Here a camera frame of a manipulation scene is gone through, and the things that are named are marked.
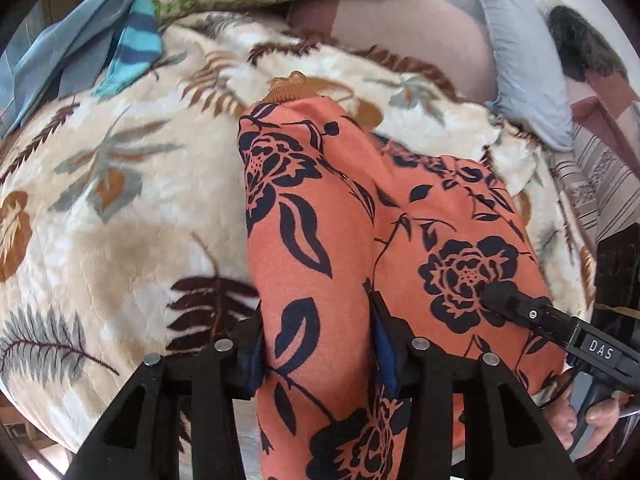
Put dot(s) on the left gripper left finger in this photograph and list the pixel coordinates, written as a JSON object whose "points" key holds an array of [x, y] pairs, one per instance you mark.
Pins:
{"points": [[137, 437]]}

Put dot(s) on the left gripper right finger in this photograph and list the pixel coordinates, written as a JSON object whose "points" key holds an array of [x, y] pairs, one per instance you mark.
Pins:
{"points": [[506, 436]]}

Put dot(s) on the orange floral garment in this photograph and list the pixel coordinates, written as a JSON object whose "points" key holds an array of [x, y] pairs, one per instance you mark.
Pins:
{"points": [[334, 213]]}

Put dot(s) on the striped floral bedding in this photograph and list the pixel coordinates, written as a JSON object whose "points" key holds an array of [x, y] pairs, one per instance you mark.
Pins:
{"points": [[602, 190]]}

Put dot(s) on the leaf print blanket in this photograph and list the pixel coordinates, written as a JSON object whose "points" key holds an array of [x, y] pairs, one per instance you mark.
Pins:
{"points": [[111, 208]]}

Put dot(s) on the grey blue pillow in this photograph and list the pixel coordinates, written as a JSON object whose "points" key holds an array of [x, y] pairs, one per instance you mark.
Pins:
{"points": [[531, 89]]}

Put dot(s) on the dark furry garment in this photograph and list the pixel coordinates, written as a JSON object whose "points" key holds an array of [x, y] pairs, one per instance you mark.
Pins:
{"points": [[582, 49]]}

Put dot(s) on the pink bolster pillow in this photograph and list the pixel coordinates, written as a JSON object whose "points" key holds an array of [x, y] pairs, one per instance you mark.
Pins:
{"points": [[432, 31]]}

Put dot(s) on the blue grey cloth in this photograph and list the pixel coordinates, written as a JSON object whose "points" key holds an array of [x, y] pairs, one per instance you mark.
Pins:
{"points": [[70, 54]]}

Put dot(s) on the teal striped sock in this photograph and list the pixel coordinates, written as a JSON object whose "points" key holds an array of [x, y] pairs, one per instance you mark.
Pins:
{"points": [[139, 46]]}

